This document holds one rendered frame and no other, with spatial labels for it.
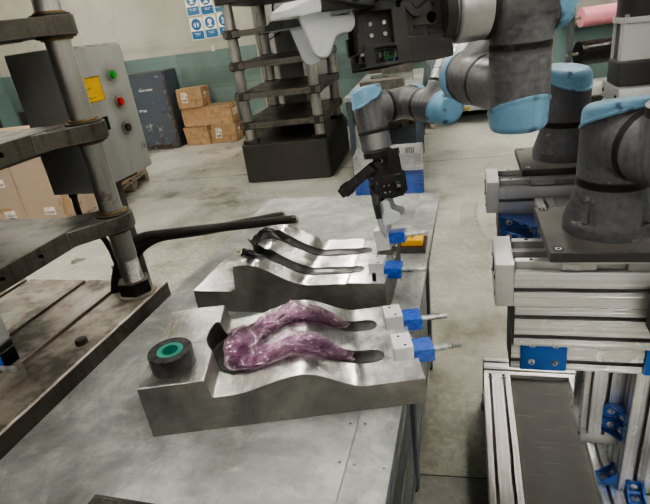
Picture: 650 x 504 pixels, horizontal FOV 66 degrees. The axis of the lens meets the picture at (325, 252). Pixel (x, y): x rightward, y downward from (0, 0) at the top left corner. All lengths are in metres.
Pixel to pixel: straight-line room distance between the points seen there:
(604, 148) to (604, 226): 0.13
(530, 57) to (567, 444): 1.31
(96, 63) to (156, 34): 6.84
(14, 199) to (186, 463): 4.38
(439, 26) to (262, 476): 0.70
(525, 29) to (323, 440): 0.68
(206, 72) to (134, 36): 1.20
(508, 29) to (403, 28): 0.13
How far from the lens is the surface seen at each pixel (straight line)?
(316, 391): 0.92
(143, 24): 8.63
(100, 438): 1.07
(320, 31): 0.59
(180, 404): 0.96
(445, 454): 1.98
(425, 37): 0.64
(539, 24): 0.69
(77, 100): 1.44
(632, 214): 0.99
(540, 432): 1.79
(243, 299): 1.29
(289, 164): 5.28
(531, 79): 0.69
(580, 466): 1.72
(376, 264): 1.18
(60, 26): 1.42
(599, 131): 0.95
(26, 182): 5.03
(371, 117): 1.22
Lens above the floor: 1.44
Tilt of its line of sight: 24 degrees down
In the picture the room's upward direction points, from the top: 8 degrees counter-clockwise
